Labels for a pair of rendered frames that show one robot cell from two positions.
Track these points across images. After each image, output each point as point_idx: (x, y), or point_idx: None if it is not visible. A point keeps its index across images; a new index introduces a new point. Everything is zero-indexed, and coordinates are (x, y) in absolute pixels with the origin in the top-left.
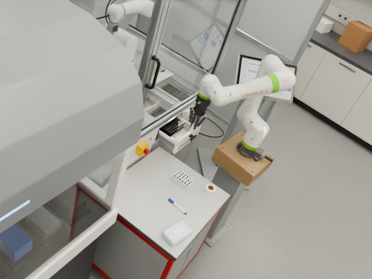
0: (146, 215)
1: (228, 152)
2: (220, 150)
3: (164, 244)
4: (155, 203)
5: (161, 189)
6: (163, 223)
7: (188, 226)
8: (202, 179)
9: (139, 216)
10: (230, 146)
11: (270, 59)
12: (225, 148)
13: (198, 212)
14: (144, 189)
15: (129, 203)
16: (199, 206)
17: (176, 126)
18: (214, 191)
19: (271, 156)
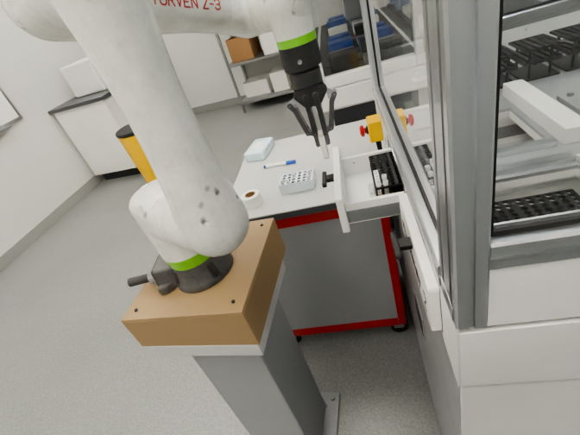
0: (302, 142)
1: None
2: (262, 219)
3: None
4: (305, 151)
5: (314, 162)
6: (281, 149)
7: (254, 165)
8: (274, 209)
9: (308, 137)
10: (247, 242)
11: None
12: (255, 231)
13: (252, 179)
14: (331, 149)
15: (330, 135)
16: (255, 184)
17: (378, 170)
18: (242, 195)
19: (131, 313)
